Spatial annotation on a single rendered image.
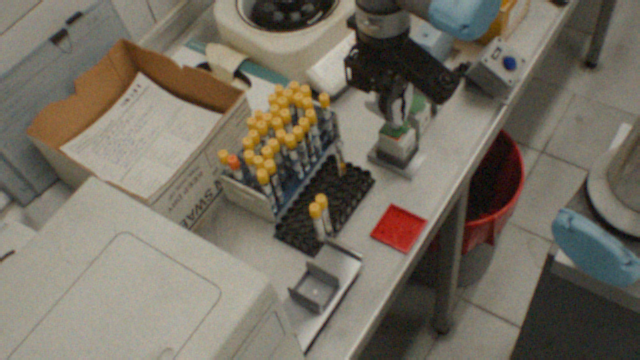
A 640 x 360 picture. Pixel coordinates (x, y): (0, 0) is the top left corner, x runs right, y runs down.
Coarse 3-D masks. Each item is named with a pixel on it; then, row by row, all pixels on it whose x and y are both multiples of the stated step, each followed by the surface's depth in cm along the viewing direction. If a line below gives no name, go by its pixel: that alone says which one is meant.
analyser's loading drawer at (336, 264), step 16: (320, 256) 97; (336, 256) 97; (352, 256) 96; (304, 272) 95; (320, 272) 93; (336, 272) 95; (352, 272) 95; (288, 288) 91; (304, 288) 95; (320, 288) 94; (336, 288) 93; (288, 304) 93; (304, 304) 93; (320, 304) 93; (288, 320) 92; (304, 320) 92; (320, 320) 91; (304, 336) 90
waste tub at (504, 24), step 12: (504, 0) 129; (516, 0) 118; (528, 0) 124; (504, 12) 115; (516, 12) 121; (492, 24) 118; (504, 24) 118; (516, 24) 124; (480, 36) 122; (492, 36) 120; (504, 36) 121
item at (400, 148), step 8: (384, 136) 104; (400, 136) 104; (408, 136) 104; (384, 144) 106; (392, 144) 105; (400, 144) 104; (408, 144) 105; (392, 152) 106; (400, 152) 105; (408, 152) 106
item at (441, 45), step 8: (424, 24) 114; (416, 32) 113; (424, 32) 113; (432, 32) 113; (440, 32) 113; (416, 40) 112; (424, 40) 112; (432, 40) 112; (440, 40) 114; (448, 40) 118; (432, 48) 112; (440, 48) 116; (448, 48) 120; (440, 56) 118; (448, 56) 122; (456, 56) 121; (448, 64) 120
